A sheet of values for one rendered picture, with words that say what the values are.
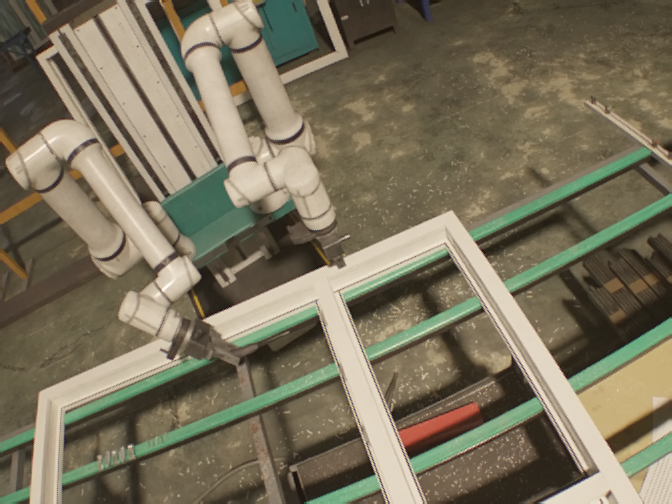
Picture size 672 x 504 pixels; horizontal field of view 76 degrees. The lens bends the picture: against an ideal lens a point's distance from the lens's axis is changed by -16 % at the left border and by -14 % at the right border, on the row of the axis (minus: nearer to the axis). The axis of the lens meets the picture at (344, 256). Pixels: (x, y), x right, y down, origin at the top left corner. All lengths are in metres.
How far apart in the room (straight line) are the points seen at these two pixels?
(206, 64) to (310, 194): 0.57
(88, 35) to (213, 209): 0.89
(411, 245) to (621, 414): 0.78
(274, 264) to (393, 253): 1.09
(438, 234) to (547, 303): 1.04
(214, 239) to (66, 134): 0.85
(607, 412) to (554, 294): 1.07
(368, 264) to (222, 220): 0.90
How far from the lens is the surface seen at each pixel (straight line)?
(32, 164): 1.59
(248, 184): 1.32
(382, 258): 1.46
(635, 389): 1.53
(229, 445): 2.44
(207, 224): 2.22
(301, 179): 1.20
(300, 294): 1.47
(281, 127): 1.88
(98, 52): 1.94
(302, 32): 4.90
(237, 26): 1.63
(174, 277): 1.47
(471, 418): 1.47
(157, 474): 2.61
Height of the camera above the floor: 1.99
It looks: 46 degrees down
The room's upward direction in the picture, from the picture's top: 24 degrees counter-clockwise
